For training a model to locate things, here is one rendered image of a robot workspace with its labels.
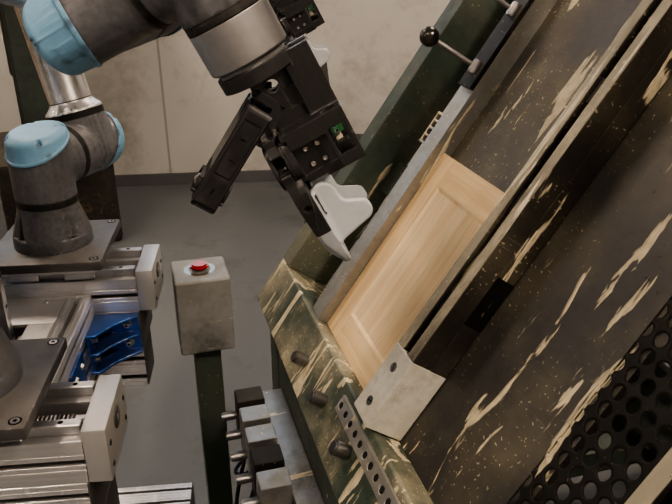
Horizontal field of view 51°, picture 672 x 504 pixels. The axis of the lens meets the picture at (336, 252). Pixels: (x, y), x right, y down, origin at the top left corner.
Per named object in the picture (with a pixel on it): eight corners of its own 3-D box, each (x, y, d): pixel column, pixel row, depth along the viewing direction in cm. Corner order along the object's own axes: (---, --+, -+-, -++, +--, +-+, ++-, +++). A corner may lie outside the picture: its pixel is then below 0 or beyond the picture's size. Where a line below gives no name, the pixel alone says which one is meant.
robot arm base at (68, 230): (3, 258, 135) (-7, 209, 131) (26, 228, 148) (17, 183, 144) (85, 254, 136) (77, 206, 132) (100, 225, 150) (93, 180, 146)
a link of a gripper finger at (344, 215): (395, 249, 67) (352, 169, 64) (340, 277, 68) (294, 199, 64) (389, 237, 70) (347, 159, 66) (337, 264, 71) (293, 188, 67)
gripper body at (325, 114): (370, 163, 63) (306, 40, 58) (286, 207, 64) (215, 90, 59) (358, 140, 70) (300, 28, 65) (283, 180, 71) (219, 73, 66)
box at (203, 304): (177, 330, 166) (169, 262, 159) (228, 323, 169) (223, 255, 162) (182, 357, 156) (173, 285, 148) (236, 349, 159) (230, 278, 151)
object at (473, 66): (474, 80, 133) (415, 41, 134) (486, 62, 132) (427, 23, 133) (475, 78, 129) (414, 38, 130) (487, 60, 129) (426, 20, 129)
